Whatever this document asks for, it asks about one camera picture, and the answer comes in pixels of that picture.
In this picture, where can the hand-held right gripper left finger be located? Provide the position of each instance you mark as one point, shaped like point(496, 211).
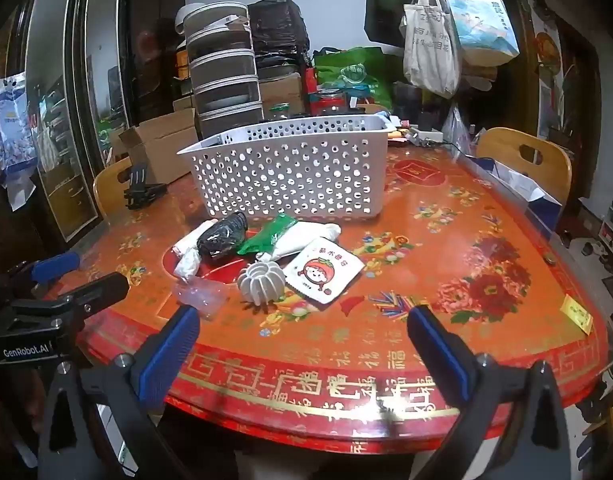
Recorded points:
point(171, 350)

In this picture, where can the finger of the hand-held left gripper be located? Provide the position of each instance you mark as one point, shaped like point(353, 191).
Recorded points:
point(101, 287)
point(56, 266)

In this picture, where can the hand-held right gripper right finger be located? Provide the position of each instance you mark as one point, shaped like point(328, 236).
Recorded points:
point(439, 355)

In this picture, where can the black sock pack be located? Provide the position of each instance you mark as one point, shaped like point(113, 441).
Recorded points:
point(221, 240)

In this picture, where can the green foil packet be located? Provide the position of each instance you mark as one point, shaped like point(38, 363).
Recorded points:
point(266, 237)

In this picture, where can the white perforated plastic basket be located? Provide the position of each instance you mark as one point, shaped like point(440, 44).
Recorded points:
point(286, 180)

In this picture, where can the crumpled white wrapper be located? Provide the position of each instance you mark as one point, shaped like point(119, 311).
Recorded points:
point(189, 265)

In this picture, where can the wooden chair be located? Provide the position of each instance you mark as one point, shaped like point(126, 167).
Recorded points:
point(501, 145)
point(106, 185)

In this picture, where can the white wrapped roll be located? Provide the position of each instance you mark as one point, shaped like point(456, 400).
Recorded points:
point(191, 240)

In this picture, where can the black folding stand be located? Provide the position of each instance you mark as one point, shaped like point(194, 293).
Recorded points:
point(141, 192)

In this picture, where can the white ribbed round mould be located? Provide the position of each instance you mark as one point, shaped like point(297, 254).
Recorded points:
point(259, 282)

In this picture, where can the white cartoon print packet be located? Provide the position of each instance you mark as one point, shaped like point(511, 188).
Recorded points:
point(321, 275)

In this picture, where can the yellow sticker note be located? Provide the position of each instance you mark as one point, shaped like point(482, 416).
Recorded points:
point(576, 314)

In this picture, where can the blue and white snack bag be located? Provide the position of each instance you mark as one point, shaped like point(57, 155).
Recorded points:
point(11, 125)

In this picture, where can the open cardboard box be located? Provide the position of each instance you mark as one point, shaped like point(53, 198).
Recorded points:
point(161, 150)

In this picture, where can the dark mirrored wardrobe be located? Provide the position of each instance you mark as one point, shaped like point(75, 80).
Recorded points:
point(51, 110)

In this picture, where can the green and white packet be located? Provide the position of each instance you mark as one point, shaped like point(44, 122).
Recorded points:
point(311, 235)

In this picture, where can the white and blue paper bag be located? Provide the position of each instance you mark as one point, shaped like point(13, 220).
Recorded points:
point(516, 180)

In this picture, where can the clear hanging plastic bag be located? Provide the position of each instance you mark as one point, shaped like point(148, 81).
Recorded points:
point(456, 132)

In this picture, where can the stacked clear drawer unit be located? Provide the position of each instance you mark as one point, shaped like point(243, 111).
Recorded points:
point(221, 75)

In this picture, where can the green lidded jar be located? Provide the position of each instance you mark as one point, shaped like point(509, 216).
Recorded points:
point(279, 112)

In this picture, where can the closed brown cardboard box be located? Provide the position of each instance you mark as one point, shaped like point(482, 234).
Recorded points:
point(281, 92)

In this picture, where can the red lidded jar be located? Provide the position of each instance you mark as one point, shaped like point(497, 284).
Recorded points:
point(329, 105)

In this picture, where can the green shopping bag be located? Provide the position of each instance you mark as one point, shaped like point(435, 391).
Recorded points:
point(356, 67)

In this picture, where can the beige canvas tote bag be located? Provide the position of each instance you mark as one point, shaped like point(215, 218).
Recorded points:
point(429, 45)

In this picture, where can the black plastic bag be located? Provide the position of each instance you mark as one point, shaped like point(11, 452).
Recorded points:
point(279, 25)

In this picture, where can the blue printed paper bag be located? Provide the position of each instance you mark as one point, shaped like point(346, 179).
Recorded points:
point(479, 25)

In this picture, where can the dark green hanging bag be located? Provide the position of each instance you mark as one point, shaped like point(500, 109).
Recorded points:
point(381, 10)

